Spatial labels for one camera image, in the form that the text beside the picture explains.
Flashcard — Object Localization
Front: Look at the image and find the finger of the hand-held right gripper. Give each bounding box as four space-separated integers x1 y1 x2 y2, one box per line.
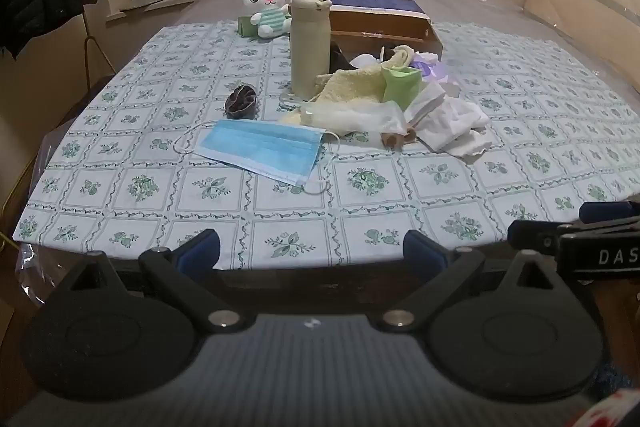
579 201 640 225
507 220 564 257

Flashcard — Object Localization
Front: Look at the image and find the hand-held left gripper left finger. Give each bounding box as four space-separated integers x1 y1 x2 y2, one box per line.
47 228 256 334

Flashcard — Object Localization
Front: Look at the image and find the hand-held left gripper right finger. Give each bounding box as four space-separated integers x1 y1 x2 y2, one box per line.
375 229 590 334

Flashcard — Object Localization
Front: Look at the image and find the blue face mask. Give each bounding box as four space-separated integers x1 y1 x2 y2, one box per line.
172 119 342 196

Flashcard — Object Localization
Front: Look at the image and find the white cloth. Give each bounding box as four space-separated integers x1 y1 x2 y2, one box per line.
406 82 494 156

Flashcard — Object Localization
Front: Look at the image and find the pale yellow towel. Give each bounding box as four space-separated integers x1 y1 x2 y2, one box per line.
382 47 419 70
309 69 389 116

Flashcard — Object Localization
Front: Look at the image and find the brown cardboard box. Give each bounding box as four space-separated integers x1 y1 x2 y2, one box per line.
327 7 445 62

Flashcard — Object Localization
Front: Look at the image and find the floral tablecloth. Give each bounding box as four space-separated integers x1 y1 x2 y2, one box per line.
12 22 640 270

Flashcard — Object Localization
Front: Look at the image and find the small brown item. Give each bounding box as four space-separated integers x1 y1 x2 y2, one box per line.
380 129 419 148

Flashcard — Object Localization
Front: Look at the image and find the clear plastic bag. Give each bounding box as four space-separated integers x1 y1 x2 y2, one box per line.
299 101 409 140

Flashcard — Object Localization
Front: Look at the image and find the dark brown scrunchie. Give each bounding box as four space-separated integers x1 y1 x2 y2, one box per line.
225 83 259 120

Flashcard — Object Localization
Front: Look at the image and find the red patterned cloth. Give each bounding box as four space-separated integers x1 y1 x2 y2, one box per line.
589 387 640 427

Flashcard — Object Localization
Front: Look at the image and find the green cloth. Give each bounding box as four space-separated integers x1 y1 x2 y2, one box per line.
381 66 424 112

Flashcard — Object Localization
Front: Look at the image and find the purple cloth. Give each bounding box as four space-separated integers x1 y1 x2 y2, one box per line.
410 60 452 86

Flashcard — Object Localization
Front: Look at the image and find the dark brown cloth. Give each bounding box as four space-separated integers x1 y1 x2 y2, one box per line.
330 42 357 72

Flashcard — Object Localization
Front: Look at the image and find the green tissue box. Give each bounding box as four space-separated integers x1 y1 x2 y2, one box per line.
237 14 291 39

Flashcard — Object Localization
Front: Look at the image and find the beige thermos bottle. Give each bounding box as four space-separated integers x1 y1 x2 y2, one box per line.
289 0 332 102

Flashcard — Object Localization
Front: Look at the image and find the plastic covered mattress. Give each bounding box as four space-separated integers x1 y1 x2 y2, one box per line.
12 0 640 293

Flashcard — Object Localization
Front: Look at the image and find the blue and white box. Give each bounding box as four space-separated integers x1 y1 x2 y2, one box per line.
320 0 431 20

